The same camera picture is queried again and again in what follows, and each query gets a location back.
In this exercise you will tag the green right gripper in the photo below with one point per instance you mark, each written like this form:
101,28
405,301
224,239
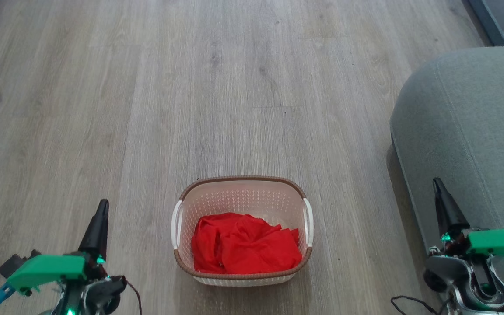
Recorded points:
497,243

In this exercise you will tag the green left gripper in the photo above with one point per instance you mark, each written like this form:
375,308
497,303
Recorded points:
46,267

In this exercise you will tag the red cloth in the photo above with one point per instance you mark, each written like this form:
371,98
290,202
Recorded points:
245,245

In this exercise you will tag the beige perforated laundry basket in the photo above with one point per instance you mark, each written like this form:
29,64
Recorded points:
243,194

